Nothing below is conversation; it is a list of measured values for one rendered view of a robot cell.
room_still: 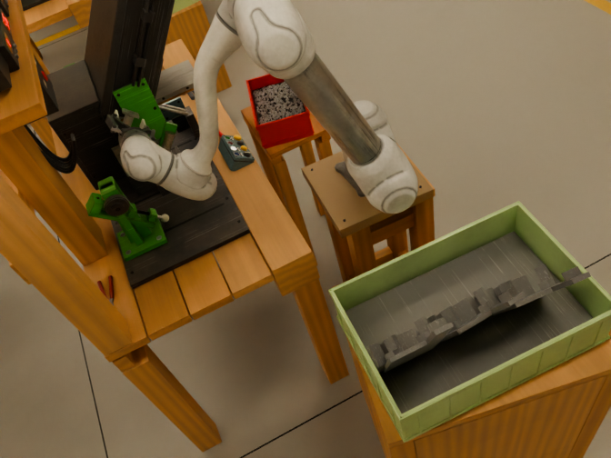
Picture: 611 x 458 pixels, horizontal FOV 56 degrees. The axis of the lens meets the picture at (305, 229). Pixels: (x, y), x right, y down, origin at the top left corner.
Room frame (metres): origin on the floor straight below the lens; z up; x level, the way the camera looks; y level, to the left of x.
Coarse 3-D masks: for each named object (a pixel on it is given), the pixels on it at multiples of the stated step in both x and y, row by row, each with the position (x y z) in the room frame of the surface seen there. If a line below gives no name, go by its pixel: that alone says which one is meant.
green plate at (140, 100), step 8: (144, 80) 1.71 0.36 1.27; (120, 88) 1.70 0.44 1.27; (128, 88) 1.70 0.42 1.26; (136, 88) 1.70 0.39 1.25; (144, 88) 1.70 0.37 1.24; (120, 96) 1.69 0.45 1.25; (128, 96) 1.69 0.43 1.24; (136, 96) 1.69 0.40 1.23; (144, 96) 1.69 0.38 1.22; (152, 96) 1.69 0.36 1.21; (120, 104) 1.68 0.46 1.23; (128, 104) 1.68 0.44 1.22; (136, 104) 1.68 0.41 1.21; (144, 104) 1.68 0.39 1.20; (152, 104) 1.69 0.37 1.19; (136, 112) 1.67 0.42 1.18; (144, 112) 1.67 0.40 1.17; (152, 112) 1.68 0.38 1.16; (160, 112) 1.68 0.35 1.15; (136, 120) 1.66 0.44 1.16; (152, 120) 1.67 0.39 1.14; (160, 120) 1.67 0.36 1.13; (152, 128) 1.66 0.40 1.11; (160, 128) 1.66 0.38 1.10; (160, 136) 1.65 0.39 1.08
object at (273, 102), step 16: (256, 80) 2.04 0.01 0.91; (272, 80) 2.04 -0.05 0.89; (256, 96) 1.98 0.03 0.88; (272, 96) 1.94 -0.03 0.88; (288, 96) 1.92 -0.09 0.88; (256, 112) 1.89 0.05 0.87; (272, 112) 1.84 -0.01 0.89; (288, 112) 1.81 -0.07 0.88; (304, 112) 1.74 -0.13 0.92; (256, 128) 1.74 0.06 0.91; (272, 128) 1.74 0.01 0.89; (288, 128) 1.74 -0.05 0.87; (304, 128) 1.74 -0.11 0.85; (272, 144) 1.74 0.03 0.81
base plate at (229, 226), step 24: (192, 144) 1.78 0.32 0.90; (216, 168) 1.61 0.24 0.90; (216, 192) 1.48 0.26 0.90; (192, 216) 1.40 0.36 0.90; (216, 216) 1.37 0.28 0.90; (240, 216) 1.34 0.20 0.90; (168, 240) 1.33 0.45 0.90; (192, 240) 1.30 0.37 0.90; (216, 240) 1.27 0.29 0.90; (144, 264) 1.26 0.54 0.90; (168, 264) 1.23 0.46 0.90
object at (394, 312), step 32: (480, 256) 0.93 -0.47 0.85; (512, 256) 0.90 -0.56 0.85; (416, 288) 0.90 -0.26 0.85; (448, 288) 0.86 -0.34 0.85; (352, 320) 0.86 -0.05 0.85; (384, 320) 0.83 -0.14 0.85; (512, 320) 0.71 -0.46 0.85; (544, 320) 0.68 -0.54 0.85; (576, 320) 0.65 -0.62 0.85; (448, 352) 0.68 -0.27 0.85; (480, 352) 0.65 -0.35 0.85; (512, 352) 0.62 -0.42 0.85; (416, 384) 0.62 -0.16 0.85; (448, 384) 0.59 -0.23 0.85
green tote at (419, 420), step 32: (480, 224) 0.97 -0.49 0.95; (512, 224) 0.99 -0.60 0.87; (416, 256) 0.94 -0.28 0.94; (448, 256) 0.96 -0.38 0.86; (544, 256) 0.86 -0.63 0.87; (352, 288) 0.91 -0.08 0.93; (384, 288) 0.92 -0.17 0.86; (576, 288) 0.73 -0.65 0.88; (608, 320) 0.60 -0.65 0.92; (544, 352) 0.56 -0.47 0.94; (576, 352) 0.58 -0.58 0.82; (384, 384) 0.59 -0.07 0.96; (480, 384) 0.54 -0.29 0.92; (512, 384) 0.55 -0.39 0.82; (416, 416) 0.51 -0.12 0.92; (448, 416) 0.52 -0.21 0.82
